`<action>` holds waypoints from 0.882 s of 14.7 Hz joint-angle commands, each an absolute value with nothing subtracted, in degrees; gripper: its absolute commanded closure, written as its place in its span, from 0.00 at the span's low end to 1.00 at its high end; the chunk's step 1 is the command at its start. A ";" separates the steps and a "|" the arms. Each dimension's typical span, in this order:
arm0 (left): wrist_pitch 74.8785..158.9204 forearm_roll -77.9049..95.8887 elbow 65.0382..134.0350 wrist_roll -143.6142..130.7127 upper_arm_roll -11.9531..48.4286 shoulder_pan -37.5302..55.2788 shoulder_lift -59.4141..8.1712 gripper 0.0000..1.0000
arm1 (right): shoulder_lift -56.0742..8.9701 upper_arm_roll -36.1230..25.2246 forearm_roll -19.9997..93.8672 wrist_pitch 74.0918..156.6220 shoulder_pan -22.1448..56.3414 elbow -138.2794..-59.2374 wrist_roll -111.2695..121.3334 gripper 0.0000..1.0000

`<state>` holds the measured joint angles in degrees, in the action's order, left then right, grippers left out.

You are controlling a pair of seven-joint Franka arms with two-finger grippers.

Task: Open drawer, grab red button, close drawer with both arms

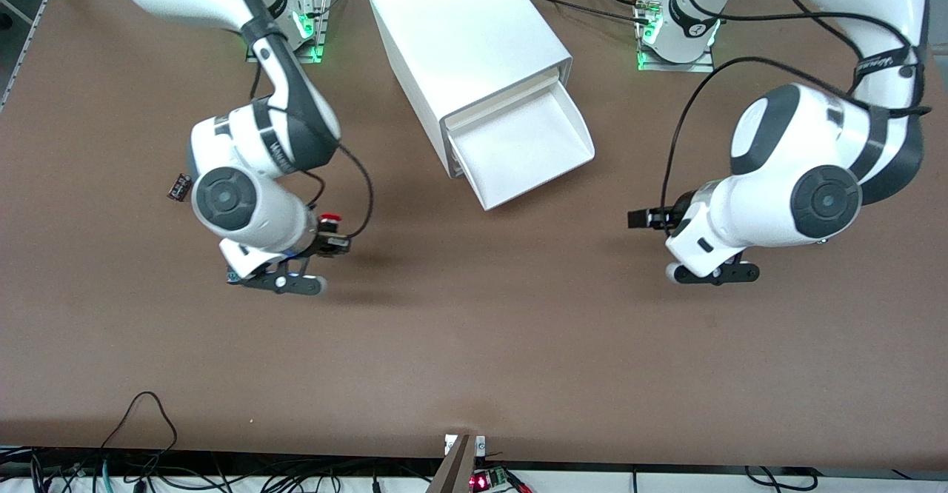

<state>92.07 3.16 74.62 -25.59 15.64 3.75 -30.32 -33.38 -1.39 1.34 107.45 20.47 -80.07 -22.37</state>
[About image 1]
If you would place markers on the red mushroom push button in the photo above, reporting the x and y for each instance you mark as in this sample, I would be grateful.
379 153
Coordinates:
330 218

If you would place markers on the white drawer tray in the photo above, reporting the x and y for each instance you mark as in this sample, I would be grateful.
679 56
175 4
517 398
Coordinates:
526 145

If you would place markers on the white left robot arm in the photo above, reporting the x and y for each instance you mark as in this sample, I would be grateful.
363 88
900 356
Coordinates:
800 152

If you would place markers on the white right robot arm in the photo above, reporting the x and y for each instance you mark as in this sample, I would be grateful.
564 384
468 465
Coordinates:
229 197

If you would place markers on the white drawer cabinet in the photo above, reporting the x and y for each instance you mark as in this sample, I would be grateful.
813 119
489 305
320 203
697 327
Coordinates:
466 34

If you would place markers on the dark cylindrical capacitor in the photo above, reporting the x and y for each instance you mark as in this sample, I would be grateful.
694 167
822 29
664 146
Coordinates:
178 186

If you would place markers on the circuit board with red light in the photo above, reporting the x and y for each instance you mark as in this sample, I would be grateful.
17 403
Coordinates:
489 480

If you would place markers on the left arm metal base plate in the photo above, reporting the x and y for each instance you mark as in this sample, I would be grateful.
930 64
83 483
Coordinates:
646 52

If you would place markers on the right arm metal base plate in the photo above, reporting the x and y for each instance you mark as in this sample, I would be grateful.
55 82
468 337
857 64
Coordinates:
315 49

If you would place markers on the small metal corner bracket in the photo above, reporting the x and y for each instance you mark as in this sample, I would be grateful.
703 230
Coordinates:
480 445
449 445

